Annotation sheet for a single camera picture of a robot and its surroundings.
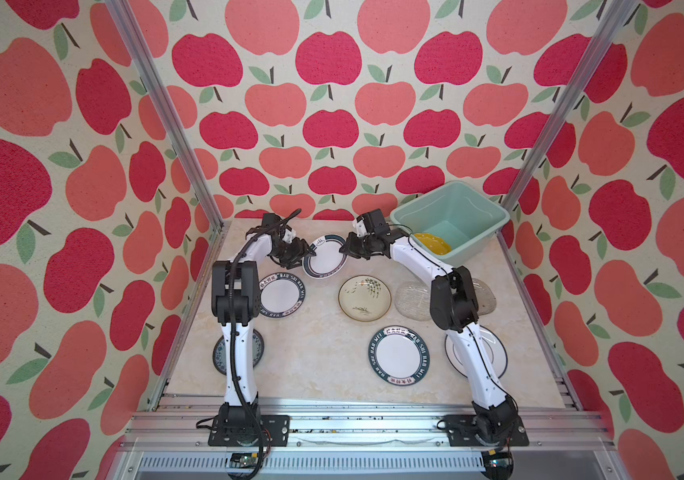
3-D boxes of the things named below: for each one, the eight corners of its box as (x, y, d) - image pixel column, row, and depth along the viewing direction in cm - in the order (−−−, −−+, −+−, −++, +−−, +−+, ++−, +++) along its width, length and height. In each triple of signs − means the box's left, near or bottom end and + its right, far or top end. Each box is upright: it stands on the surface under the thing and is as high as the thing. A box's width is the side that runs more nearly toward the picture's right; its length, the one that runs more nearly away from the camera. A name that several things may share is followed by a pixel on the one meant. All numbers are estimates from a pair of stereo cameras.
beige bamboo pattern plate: (338, 321, 96) (338, 317, 94) (338, 279, 106) (338, 275, 104) (392, 321, 96) (393, 317, 94) (387, 279, 106) (388, 275, 104)
